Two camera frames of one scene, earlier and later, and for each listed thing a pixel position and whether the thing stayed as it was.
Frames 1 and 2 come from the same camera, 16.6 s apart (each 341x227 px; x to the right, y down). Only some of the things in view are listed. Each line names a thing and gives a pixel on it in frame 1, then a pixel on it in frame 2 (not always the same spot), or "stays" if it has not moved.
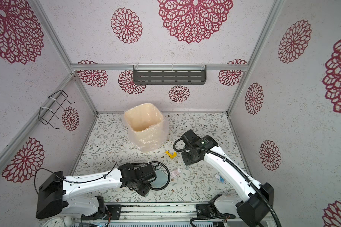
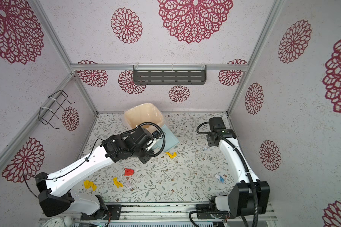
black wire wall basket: (45, 115) stays
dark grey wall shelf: (169, 74) stays
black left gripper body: (143, 182) → (150, 152)
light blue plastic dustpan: (161, 179) → (171, 140)
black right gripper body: (188, 158) → (209, 139)
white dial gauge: (56, 222) stays
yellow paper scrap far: (171, 156) stays
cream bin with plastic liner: (148, 127) stays
